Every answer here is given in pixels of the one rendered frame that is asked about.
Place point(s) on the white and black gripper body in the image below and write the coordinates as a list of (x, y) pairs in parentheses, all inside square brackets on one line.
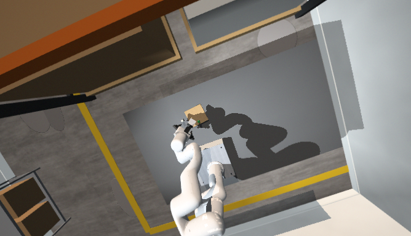
[(181, 129)]

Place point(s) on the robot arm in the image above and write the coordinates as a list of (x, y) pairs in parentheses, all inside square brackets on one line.
[(208, 205)]

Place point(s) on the tan square mat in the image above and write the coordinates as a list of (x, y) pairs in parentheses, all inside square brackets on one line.
[(196, 113)]

